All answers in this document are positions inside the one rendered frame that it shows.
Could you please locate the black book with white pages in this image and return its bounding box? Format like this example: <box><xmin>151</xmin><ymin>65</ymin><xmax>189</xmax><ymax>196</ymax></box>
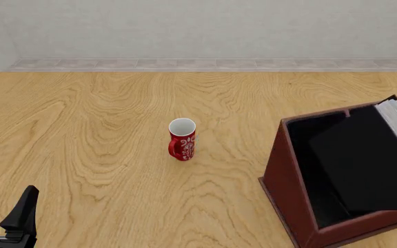
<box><xmin>307</xmin><ymin>94</ymin><xmax>397</xmax><ymax>218</ymax></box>

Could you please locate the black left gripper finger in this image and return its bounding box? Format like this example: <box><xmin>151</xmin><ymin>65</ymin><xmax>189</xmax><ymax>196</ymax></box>
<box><xmin>0</xmin><ymin>184</ymin><xmax>41</xmax><ymax>236</ymax></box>

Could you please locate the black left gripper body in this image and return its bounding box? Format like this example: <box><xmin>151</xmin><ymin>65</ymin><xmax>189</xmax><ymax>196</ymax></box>
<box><xmin>0</xmin><ymin>231</ymin><xmax>38</xmax><ymax>248</ymax></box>

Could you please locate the red-brown desk caddy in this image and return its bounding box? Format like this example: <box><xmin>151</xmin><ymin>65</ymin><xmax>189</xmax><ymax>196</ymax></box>
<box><xmin>258</xmin><ymin>93</ymin><xmax>397</xmax><ymax>248</ymax></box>

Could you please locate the red mug with white pattern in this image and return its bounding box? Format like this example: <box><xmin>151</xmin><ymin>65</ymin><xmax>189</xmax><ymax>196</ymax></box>
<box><xmin>167</xmin><ymin>117</ymin><xmax>199</xmax><ymax>162</ymax></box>

